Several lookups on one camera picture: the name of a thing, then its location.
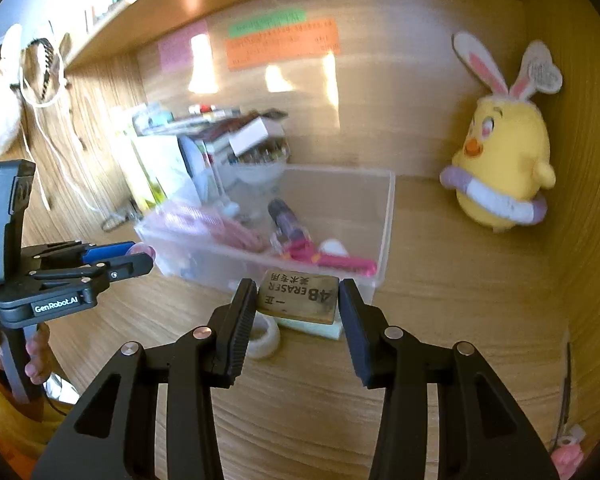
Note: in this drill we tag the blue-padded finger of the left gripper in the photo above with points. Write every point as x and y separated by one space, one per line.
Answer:
100 253

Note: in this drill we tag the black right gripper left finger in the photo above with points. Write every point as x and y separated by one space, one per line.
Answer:
110 433

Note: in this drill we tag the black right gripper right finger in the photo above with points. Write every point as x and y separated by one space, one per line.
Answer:
483 432

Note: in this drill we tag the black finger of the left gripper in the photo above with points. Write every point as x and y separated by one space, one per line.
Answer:
122 267

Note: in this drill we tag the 4B eraser block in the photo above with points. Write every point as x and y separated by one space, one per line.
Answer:
299 296

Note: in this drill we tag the person's left hand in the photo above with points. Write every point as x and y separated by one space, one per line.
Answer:
40 364

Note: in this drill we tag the glasses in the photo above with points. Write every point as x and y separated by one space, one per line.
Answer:
119 218

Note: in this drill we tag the pink plastic bag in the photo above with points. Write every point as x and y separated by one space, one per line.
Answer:
206 223

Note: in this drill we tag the white paper carton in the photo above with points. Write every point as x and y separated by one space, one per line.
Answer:
159 173

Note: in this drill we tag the white tape roll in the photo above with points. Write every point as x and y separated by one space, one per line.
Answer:
264 337

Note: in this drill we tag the black purple cosmetic bottle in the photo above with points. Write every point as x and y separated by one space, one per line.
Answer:
287 222

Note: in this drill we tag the white bowl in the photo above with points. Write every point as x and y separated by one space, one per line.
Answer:
261 173

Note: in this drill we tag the white small box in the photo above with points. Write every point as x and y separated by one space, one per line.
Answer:
252 134

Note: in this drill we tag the mint green tube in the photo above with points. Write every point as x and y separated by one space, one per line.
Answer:
328 331

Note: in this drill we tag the pink sticky note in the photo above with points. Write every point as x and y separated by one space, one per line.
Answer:
182 48

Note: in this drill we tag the clear plastic storage bin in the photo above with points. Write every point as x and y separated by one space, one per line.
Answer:
310 219

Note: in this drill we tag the yellow chick plush toy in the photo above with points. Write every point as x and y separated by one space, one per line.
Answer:
504 163

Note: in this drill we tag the green sticky note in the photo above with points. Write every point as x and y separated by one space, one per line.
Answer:
270 20

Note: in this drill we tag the orange sticky note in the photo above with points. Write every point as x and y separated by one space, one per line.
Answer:
309 39

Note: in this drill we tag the pink plush keychain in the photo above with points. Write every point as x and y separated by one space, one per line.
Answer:
568 453

